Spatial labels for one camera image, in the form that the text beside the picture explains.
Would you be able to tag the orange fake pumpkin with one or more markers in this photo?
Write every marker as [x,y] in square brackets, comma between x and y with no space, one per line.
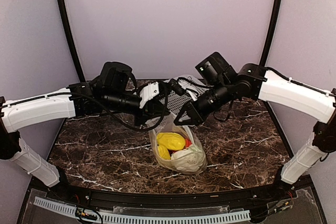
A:
[188,143]

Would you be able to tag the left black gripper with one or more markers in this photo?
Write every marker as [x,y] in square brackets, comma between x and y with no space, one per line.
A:
[150,108]

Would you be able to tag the black frame post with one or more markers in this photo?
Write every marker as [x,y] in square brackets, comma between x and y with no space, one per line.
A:
[270,32]
[70,40]

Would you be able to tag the white slotted cable duct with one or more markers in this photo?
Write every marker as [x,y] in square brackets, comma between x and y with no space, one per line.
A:
[140,216]

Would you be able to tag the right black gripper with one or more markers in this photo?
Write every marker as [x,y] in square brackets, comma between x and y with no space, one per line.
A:
[197,116]

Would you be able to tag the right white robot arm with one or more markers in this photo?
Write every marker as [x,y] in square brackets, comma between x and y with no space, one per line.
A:
[266,84]

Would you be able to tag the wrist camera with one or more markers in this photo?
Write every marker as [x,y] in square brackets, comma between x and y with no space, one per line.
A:
[185,86]
[149,91]

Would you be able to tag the right black frame post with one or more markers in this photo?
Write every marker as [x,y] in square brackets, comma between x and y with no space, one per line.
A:
[270,32]

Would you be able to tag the left black frame post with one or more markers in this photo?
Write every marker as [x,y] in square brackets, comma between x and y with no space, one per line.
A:
[70,40]

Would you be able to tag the red fake food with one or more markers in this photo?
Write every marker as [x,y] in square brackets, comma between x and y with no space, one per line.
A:
[171,152]

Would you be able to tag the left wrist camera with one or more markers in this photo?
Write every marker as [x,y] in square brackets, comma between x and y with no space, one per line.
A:
[149,91]

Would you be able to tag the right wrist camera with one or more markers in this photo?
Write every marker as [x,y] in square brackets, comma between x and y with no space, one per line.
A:
[185,86]

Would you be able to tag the clear zip top bag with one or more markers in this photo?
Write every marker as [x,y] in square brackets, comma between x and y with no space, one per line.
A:
[167,125]

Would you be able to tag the white perforated plastic basket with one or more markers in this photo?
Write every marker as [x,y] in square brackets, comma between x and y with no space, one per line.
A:
[174,101]

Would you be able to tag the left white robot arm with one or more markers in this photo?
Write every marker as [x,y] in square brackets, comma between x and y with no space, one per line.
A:
[114,91]

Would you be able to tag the black front rail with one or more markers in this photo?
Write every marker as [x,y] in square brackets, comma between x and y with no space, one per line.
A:
[104,199]

